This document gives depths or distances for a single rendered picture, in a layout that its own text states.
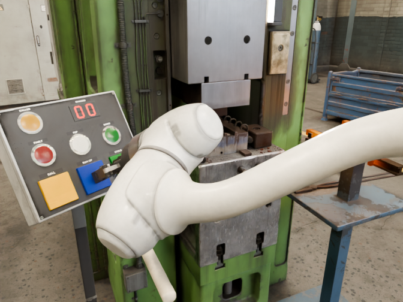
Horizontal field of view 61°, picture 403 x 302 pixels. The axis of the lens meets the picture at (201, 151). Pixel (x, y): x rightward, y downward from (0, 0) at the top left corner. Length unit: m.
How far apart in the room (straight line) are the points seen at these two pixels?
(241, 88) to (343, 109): 4.01
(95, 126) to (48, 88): 5.44
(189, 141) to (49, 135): 0.46
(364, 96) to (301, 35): 3.51
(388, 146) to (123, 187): 0.37
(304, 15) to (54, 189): 1.19
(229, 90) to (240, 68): 0.09
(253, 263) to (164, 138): 1.10
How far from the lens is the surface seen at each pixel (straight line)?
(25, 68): 6.35
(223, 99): 1.24
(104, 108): 1.03
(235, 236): 1.44
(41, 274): 2.33
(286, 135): 1.65
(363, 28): 10.20
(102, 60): 1.23
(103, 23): 1.22
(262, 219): 1.47
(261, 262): 1.61
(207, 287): 1.54
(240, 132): 1.33
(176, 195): 0.49
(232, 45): 1.23
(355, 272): 2.32
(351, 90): 5.13
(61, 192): 0.90
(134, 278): 1.55
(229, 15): 1.22
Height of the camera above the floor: 1.40
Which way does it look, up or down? 21 degrees down
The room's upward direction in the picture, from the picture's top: straight up
